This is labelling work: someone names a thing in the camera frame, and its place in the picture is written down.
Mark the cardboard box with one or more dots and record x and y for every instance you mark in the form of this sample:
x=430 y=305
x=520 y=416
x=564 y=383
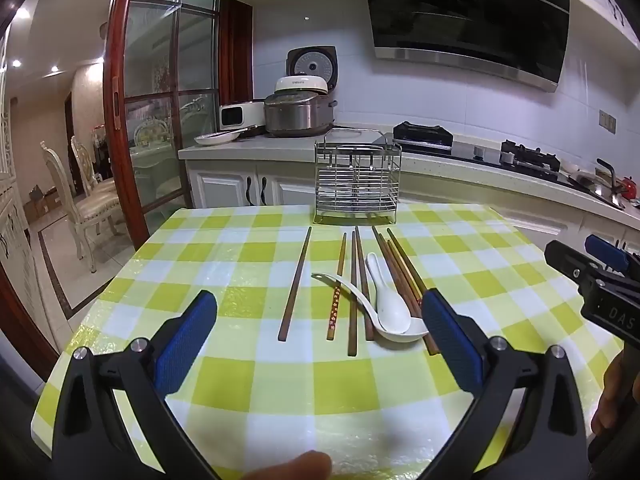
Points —
x=42 y=200

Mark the black glass cooktop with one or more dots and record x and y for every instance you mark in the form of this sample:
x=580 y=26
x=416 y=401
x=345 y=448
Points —
x=425 y=149

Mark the person's left hand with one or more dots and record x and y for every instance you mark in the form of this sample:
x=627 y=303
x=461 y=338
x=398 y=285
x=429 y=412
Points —
x=295 y=467

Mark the wall outlet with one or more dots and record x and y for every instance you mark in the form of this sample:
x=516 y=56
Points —
x=607 y=121

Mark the white kitchen counter cabinet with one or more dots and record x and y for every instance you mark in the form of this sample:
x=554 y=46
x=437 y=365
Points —
x=220 y=187

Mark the dark long utensil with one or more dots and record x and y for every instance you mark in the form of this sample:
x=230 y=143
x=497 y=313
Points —
x=247 y=131

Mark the white round lid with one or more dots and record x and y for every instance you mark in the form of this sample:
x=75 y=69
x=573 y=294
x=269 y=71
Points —
x=302 y=85

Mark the white box appliance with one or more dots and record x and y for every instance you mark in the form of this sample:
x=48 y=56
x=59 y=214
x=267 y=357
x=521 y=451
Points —
x=250 y=115

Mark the green checked tablecloth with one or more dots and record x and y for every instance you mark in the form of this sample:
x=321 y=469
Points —
x=250 y=260

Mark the silver rice cooker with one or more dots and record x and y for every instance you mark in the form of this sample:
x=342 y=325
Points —
x=295 y=115

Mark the black range hood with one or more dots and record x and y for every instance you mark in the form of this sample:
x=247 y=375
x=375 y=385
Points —
x=465 y=10

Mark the white plate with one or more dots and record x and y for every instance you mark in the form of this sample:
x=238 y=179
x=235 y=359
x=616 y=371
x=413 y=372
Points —
x=215 y=138

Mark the person's right hand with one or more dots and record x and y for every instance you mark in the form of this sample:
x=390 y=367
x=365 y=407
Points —
x=620 y=395

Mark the dark red wooden panel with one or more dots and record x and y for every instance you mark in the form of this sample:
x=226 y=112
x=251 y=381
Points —
x=235 y=50

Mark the white ceramic spoon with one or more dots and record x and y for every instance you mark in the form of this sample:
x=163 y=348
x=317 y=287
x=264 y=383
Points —
x=330 y=278
x=392 y=310

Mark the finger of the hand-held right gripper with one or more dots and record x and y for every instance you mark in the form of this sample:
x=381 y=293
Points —
x=565 y=260
x=607 y=252

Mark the pan on counter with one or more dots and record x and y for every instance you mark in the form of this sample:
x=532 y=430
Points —
x=595 y=190

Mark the red kettle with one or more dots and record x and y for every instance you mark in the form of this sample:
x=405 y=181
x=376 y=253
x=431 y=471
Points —
x=627 y=187

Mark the red framed glass door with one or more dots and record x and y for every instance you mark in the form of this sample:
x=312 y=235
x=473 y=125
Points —
x=116 y=110

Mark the black gas burner grate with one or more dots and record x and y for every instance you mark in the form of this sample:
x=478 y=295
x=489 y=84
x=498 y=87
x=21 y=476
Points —
x=422 y=132
x=530 y=157

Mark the white ornate dining chair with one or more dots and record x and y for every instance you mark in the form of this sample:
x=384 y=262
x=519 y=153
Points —
x=82 y=160
x=95 y=210

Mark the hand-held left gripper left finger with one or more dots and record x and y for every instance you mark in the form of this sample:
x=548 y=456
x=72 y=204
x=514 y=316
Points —
x=185 y=345

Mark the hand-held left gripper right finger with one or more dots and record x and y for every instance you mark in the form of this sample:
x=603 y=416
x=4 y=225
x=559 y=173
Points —
x=450 y=345

